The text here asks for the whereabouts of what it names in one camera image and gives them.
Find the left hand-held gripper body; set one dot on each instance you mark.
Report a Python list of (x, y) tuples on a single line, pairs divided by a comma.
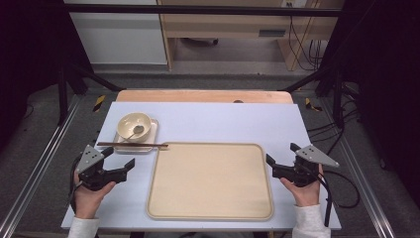
[(89, 162)]

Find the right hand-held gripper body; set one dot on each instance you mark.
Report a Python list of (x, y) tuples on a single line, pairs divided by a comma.
[(313, 157)]

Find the brown wooden chopstick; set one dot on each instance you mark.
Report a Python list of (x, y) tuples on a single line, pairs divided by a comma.
[(132, 143), (138, 145)]

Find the cream ceramic bowl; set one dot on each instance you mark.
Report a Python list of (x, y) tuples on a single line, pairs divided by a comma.
[(127, 124)]

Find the small white rectangular plate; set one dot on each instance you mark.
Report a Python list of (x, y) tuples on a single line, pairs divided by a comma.
[(152, 139)]

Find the large beige tray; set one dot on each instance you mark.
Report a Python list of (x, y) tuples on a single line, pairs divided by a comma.
[(209, 181)]

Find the person's right hand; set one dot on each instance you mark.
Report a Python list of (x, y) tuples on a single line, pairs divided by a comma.
[(307, 195)]

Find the person's left hand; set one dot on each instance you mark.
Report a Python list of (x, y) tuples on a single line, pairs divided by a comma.
[(87, 201)]

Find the yellow black tape strip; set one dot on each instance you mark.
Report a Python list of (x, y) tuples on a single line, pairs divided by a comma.
[(99, 103), (309, 104)]

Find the pale lavender table cover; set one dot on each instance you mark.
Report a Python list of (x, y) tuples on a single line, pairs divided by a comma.
[(214, 122)]

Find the light wooden table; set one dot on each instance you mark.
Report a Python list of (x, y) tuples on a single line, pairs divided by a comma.
[(198, 96)]

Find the white cabinet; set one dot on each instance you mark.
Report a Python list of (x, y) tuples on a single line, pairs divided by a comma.
[(122, 39)]

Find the black curtain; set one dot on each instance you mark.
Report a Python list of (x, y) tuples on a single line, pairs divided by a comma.
[(29, 49), (386, 66)]

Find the grey green desk label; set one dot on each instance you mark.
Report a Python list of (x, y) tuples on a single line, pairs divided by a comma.
[(272, 33)]

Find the light wooden desk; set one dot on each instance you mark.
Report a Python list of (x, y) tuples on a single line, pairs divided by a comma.
[(218, 26)]

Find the aluminium floor rail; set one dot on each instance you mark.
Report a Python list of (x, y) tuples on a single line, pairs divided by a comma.
[(363, 185), (36, 172)]

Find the black metal frame stand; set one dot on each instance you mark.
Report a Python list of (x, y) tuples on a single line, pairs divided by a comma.
[(62, 92), (337, 99)]

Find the black horizontal frame bar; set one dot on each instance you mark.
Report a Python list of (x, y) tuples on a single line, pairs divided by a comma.
[(198, 10)]

